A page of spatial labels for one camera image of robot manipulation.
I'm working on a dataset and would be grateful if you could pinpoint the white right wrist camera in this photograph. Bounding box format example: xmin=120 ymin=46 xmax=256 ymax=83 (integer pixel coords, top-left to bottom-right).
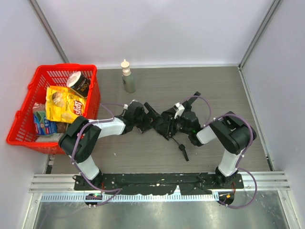
xmin=173 ymin=103 xmax=185 ymax=119

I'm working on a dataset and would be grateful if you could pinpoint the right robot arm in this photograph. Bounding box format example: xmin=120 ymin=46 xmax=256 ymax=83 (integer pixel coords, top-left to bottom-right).
xmin=167 ymin=112 xmax=257 ymax=187

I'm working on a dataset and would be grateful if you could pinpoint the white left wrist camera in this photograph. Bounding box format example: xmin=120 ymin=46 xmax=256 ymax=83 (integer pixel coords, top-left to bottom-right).
xmin=123 ymin=100 xmax=138 ymax=110

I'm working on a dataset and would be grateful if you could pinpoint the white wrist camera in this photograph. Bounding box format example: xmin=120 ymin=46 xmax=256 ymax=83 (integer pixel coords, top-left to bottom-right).
xmin=123 ymin=100 xmax=138 ymax=110
xmin=173 ymin=103 xmax=185 ymax=119

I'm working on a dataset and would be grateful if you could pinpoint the black ice cream tub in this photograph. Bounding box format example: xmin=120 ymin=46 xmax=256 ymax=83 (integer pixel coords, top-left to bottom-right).
xmin=66 ymin=71 xmax=91 ymax=98

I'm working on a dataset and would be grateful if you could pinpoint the black folding umbrella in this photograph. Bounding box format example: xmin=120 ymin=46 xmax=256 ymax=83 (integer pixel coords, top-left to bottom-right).
xmin=151 ymin=91 xmax=202 ymax=162

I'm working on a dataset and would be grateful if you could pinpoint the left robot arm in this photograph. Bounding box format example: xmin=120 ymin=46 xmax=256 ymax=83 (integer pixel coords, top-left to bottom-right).
xmin=58 ymin=101 xmax=152 ymax=188

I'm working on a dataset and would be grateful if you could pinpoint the blue green snack packet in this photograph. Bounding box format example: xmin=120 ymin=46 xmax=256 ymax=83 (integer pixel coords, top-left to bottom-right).
xmin=32 ymin=102 xmax=57 ymax=136

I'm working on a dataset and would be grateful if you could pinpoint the white slotted cable duct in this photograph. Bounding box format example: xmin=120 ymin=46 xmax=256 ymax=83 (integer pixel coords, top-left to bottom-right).
xmin=41 ymin=191 xmax=219 ymax=203

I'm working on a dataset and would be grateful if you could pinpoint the beige squeeze bottle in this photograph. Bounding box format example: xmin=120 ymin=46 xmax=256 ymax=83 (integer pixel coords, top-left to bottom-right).
xmin=121 ymin=59 xmax=136 ymax=93

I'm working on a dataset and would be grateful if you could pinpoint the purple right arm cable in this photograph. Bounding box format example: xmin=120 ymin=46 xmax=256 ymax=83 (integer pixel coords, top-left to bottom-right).
xmin=181 ymin=95 xmax=257 ymax=167

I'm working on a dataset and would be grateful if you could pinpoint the yellow Lay's chips bag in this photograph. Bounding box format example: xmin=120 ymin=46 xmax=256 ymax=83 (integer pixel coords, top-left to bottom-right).
xmin=45 ymin=85 xmax=86 ymax=124

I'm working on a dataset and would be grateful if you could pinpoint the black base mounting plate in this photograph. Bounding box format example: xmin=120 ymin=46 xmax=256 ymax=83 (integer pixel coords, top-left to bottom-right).
xmin=74 ymin=172 xmax=244 ymax=196

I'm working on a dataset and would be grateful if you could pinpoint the red plastic basket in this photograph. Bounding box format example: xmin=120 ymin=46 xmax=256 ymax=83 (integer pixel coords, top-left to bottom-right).
xmin=6 ymin=63 xmax=101 ymax=154

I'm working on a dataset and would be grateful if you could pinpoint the pink wrapped package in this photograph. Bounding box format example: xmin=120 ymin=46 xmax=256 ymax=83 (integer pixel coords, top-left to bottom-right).
xmin=36 ymin=133 xmax=63 ymax=143

